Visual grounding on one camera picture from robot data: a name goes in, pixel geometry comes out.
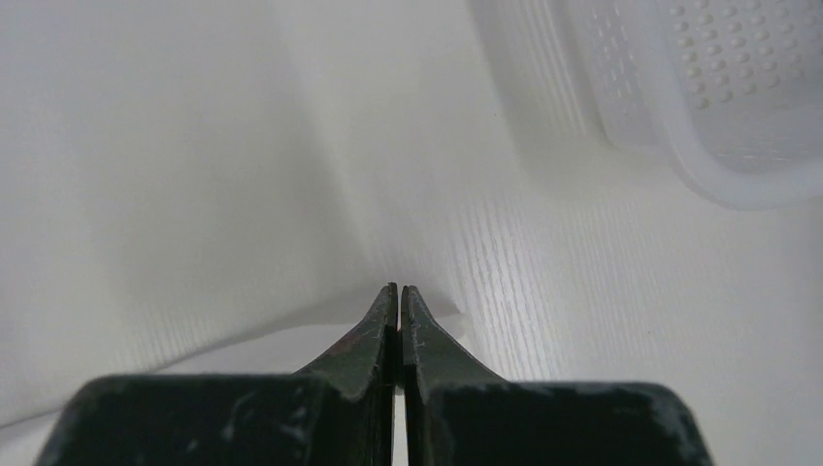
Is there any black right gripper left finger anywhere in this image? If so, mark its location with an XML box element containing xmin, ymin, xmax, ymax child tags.
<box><xmin>37</xmin><ymin>283</ymin><xmax>399</xmax><ymax>465</ymax></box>

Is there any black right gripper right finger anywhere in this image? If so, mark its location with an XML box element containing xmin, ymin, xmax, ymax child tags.
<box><xmin>400</xmin><ymin>286</ymin><xmax>712</xmax><ymax>465</ymax></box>

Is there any white t shirt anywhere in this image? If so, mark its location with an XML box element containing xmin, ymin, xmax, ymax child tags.
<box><xmin>1</xmin><ymin>1</ymin><xmax>512</xmax><ymax>424</ymax></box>

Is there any white plastic basket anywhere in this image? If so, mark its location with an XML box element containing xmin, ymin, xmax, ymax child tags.
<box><xmin>468</xmin><ymin>1</ymin><xmax>822</xmax><ymax>210</ymax></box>

